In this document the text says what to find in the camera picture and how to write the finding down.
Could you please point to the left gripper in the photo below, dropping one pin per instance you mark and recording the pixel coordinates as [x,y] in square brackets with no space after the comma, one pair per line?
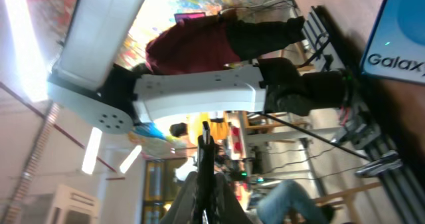
[393,159]

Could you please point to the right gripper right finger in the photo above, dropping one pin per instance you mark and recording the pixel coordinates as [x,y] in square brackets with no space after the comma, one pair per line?
[229,209]

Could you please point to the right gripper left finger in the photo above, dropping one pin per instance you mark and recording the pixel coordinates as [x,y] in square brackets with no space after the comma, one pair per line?
[181,209]

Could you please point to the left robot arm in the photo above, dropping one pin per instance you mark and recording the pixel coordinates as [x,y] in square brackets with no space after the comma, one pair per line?
[88,82]

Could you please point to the person in blue jeans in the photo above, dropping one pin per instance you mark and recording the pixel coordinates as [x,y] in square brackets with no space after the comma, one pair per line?
[288,196]

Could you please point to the person in maroon shirt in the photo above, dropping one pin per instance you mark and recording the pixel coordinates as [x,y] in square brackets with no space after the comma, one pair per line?
[208,43]

